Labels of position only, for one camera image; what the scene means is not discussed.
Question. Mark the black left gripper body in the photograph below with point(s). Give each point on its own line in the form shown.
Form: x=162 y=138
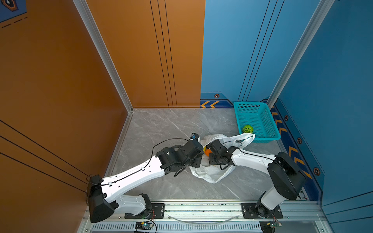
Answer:
x=196 y=162

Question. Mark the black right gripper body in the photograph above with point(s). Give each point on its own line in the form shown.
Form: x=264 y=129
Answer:
x=214 y=159

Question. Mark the orange tangerine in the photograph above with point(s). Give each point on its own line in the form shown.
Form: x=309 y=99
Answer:
x=208 y=152

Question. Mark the white plastic bag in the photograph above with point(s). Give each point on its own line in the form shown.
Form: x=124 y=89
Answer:
x=212 y=173

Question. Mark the green apple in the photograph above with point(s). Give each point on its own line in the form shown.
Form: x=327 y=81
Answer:
x=248 y=129

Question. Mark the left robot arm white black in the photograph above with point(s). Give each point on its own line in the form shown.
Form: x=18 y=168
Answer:
x=107 y=196

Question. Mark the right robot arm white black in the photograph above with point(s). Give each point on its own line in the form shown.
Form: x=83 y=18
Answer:
x=287 y=177

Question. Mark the teal plastic basket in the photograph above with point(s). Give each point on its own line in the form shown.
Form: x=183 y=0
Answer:
x=259 y=117

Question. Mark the green circuit board right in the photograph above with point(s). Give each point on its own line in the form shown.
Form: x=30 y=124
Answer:
x=273 y=225

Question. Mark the green circuit board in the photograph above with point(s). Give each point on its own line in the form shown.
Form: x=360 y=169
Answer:
x=144 y=227
x=273 y=225

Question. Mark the green circuit board left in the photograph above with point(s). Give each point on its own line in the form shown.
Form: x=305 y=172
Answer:
x=144 y=227

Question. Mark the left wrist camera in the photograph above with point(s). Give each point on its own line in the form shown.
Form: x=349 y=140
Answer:
x=194 y=136

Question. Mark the aluminium corner post left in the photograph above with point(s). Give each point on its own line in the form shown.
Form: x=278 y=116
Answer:
x=94 y=32

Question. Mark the aluminium corner post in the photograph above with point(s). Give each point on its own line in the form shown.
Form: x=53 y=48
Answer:
x=94 y=32
x=310 y=31

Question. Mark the aluminium corner post right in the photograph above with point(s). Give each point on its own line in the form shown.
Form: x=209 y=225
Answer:
x=310 y=31

